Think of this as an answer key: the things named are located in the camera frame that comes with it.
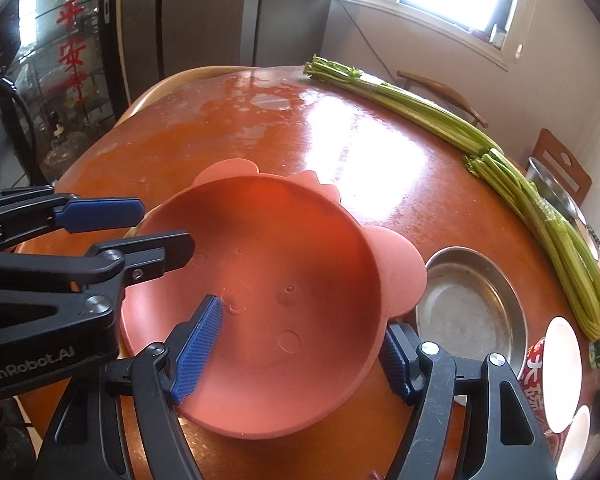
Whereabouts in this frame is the black cable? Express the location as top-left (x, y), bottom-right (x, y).
top-left (0, 77), bottom-right (48, 188)

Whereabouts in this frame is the steel basin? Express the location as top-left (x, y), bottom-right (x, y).
top-left (526, 156), bottom-right (588, 226)

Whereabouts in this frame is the curved-back wooden chair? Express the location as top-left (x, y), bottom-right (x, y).
top-left (396, 70), bottom-right (490, 128)

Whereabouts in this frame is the pink eared plate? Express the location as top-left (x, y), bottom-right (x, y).
top-left (120, 158), bottom-right (428, 436)

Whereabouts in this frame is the glass door cabinet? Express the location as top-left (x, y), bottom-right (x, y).
top-left (0, 0), bottom-right (118, 191)

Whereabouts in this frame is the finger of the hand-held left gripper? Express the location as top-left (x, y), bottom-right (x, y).
top-left (0, 230), bottom-right (197, 358)
top-left (0, 185), bottom-right (147, 253)

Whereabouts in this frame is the steel refrigerator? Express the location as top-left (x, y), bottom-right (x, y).
top-left (117, 0), bottom-right (331, 106)

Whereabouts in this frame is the red paper door decoration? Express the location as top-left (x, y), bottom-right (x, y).
top-left (55, 0), bottom-right (88, 103)

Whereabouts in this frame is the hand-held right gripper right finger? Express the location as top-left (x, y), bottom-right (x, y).
top-left (379, 321), bottom-right (558, 480)

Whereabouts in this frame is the white foam bowl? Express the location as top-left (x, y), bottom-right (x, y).
top-left (550, 404), bottom-right (592, 467)

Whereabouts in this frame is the long celery bundle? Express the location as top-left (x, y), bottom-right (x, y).
top-left (302, 55), bottom-right (506, 157)

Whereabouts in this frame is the red instant noodle bowl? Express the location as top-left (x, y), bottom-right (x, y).
top-left (520, 316), bottom-right (583, 433)

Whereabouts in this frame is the wrapped celery bundle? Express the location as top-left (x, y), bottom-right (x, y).
top-left (462, 150), bottom-right (600, 343)

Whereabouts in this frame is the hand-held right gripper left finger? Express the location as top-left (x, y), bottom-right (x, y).
top-left (32, 294), bottom-right (226, 480)

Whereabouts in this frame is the orange wooden chair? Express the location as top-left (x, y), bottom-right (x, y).
top-left (530, 128), bottom-right (593, 206)

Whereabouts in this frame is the round steel pan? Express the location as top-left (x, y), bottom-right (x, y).
top-left (416, 246), bottom-right (528, 376)

